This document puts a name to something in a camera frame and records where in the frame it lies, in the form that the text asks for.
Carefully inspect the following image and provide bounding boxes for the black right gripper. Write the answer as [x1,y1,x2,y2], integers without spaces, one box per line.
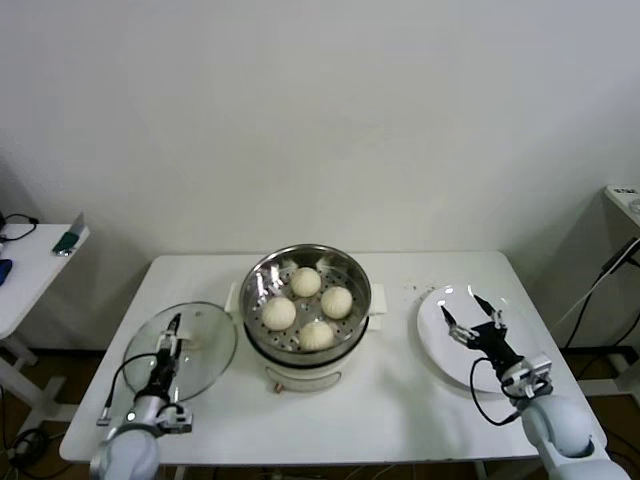
[439,293,527,374]

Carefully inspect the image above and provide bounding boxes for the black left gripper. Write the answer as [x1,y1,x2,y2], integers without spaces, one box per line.
[144,313,182,397]

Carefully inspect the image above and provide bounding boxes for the glass lid with white handle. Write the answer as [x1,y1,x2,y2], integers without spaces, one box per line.
[122,299,239,405]

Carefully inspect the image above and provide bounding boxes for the white steamed baozi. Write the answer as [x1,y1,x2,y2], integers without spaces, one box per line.
[298,319,335,354]
[319,286,354,320]
[262,297,297,331]
[289,266,322,297]

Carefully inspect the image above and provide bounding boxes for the steel perforated steamer basket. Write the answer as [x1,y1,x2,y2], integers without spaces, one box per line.
[225,243,390,354]

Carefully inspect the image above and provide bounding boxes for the white round plate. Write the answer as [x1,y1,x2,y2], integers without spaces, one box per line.
[417,283,539,394]

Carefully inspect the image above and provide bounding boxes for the green flat tool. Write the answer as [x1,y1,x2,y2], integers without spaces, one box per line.
[52,212,86,257]

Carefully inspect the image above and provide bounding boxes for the white side table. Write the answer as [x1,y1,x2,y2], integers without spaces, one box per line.
[0,222,92,421]

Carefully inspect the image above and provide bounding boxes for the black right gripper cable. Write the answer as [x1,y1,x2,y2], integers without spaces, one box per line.
[469,357,526,426]

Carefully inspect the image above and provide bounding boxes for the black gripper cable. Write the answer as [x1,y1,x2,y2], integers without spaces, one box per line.
[469,357,526,426]
[97,352,166,427]

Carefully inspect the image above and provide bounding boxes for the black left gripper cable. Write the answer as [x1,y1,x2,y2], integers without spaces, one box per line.
[97,352,166,427]

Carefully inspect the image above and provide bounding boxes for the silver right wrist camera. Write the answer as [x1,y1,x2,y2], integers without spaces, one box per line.
[502,352,555,399]

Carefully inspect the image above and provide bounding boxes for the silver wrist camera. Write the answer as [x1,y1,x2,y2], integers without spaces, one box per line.
[502,352,555,399]
[159,402,195,435]

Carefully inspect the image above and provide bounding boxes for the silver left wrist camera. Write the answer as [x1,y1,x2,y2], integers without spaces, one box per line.
[159,402,195,435]

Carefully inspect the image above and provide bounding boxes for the white hanging cable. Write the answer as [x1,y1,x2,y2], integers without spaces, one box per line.
[552,239,640,331]

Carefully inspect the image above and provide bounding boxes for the black hanging cable with adapter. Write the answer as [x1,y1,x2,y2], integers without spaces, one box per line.
[562,238,640,350]

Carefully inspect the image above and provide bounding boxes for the black floor cables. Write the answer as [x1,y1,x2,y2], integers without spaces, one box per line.
[0,424,69,474]

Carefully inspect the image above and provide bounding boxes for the black cable on side table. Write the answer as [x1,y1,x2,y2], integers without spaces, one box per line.
[0,212,40,244]

